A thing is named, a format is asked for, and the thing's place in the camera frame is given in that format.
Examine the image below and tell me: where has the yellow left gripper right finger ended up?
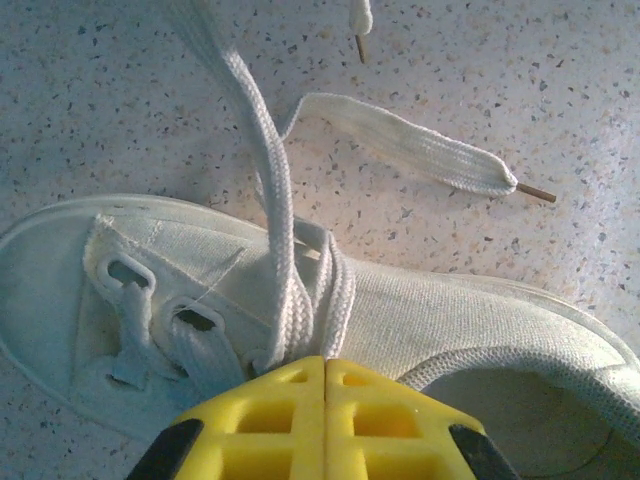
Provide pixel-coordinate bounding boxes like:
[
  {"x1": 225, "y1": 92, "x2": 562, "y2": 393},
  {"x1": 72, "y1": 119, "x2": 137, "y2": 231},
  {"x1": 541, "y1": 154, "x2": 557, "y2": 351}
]
[{"x1": 324, "y1": 357, "x2": 524, "y2": 480}]

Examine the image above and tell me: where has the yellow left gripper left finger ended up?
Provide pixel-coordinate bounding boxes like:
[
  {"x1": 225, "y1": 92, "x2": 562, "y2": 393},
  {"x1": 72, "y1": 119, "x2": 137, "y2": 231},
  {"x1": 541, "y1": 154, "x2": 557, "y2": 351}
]
[{"x1": 127, "y1": 355, "x2": 326, "y2": 480}]

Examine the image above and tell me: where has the white canvas shoe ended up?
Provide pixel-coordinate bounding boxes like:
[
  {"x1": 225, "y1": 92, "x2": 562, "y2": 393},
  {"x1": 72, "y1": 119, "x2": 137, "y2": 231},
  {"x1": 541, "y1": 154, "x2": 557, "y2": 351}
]
[{"x1": 0, "y1": 193, "x2": 640, "y2": 480}]

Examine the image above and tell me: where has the white shoelace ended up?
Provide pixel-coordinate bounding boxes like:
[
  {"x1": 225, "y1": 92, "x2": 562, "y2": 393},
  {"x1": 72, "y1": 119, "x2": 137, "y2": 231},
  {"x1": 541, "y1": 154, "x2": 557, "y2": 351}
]
[{"x1": 107, "y1": 0, "x2": 557, "y2": 396}]

